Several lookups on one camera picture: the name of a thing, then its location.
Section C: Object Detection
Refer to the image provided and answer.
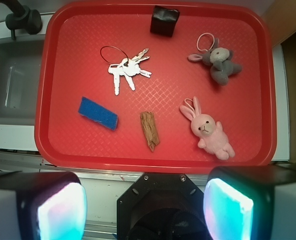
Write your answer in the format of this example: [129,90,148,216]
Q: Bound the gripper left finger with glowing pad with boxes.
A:
[0,171,87,240]

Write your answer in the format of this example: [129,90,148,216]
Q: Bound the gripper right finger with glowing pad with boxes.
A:
[203,165,296,240]

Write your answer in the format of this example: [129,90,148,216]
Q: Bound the black box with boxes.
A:
[150,5,180,37]

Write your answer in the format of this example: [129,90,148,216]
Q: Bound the pink plush bunny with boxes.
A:
[179,97,235,161]

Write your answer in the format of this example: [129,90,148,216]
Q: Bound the blue sponge piece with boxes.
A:
[78,96,118,131]

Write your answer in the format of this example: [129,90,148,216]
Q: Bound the grey toy sink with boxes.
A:
[0,34,45,126]

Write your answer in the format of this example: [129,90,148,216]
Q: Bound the brown wood bark piece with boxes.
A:
[140,111,160,152]

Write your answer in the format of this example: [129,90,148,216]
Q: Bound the grey plush bunny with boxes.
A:
[188,32,243,86]

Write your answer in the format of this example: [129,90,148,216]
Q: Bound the red plastic tray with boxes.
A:
[34,0,277,174]

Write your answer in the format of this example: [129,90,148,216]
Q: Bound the black toy faucet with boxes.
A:
[0,0,42,41]

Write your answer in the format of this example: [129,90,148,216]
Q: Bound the silver keys on ring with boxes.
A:
[100,45,152,96]

